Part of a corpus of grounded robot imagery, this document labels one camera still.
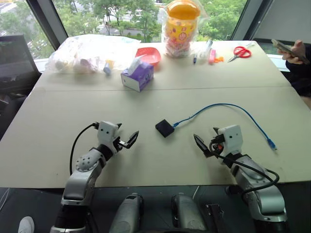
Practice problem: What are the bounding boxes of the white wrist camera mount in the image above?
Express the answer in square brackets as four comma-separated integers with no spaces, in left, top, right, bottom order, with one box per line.
[217,125,242,156]
[97,120,121,154]

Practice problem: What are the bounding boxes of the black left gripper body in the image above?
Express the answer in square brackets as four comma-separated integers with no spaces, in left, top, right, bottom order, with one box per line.
[112,136,130,153]

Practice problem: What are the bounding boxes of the blue cable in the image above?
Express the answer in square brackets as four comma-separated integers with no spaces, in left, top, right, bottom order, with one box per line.
[172,103,278,151]

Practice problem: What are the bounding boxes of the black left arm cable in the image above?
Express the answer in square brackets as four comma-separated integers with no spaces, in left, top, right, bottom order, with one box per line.
[69,122,101,177]

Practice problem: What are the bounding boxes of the pink plastic clip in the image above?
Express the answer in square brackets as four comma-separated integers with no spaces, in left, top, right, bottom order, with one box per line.
[208,48,217,65]

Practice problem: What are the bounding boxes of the black computer monitor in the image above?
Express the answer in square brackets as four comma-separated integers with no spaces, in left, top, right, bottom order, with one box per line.
[0,34,41,81]

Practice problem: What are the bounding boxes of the purple tissue box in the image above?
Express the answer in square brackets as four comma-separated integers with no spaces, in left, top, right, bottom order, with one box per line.
[121,54,155,93]

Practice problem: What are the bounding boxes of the white shoe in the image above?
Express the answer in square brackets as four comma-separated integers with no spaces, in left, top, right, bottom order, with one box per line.
[18,216,35,233]

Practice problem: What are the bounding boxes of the red handled scissors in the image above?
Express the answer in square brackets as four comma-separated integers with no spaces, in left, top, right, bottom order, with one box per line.
[227,45,252,63]

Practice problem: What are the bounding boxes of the smartphone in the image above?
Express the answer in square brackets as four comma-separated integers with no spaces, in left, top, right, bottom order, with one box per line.
[271,38,311,64]

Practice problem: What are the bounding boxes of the red plastic bowl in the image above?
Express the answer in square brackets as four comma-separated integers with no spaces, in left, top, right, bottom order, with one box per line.
[135,47,162,67]

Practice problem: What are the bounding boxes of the person's bare hand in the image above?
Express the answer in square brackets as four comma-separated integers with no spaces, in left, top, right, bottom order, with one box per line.
[276,40,307,65]

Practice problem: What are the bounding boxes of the small black box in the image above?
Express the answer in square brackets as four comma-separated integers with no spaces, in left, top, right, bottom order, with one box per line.
[155,118,176,138]

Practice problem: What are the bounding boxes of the dark window frame post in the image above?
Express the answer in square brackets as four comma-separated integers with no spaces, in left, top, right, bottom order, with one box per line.
[26,0,69,53]
[230,0,275,41]

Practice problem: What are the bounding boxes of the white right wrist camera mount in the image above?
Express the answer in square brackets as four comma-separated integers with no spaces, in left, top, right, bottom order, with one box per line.
[217,125,242,156]

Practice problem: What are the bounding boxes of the clear plastic packet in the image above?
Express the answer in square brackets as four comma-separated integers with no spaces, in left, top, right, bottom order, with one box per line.
[194,39,214,59]

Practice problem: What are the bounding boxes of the black metal bracket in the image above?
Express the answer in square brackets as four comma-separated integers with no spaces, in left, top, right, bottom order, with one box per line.
[206,203,227,233]

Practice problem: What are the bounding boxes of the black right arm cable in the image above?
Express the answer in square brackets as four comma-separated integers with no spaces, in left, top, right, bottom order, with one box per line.
[209,142,280,202]

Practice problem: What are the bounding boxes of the grey rounded robot leg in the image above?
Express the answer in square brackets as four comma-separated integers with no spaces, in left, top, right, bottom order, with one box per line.
[109,193,144,233]
[171,193,207,233]

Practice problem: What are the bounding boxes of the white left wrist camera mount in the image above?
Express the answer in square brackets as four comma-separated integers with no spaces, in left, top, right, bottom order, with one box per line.
[97,120,121,154]

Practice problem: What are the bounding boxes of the yellow candy jar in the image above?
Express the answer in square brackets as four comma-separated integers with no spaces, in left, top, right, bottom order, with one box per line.
[164,0,201,58]

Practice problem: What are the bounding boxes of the large clear plastic bag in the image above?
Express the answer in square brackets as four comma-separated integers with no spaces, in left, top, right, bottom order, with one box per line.
[45,33,141,75]

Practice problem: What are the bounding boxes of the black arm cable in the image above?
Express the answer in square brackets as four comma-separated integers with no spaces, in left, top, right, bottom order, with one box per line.
[69,122,101,177]
[209,142,280,202]

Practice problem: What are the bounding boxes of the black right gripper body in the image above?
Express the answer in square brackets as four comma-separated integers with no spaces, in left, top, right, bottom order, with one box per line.
[208,134,225,159]

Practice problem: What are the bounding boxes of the small blue yellow bottle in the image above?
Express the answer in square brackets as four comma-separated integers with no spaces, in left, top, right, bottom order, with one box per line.
[103,59,115,76]

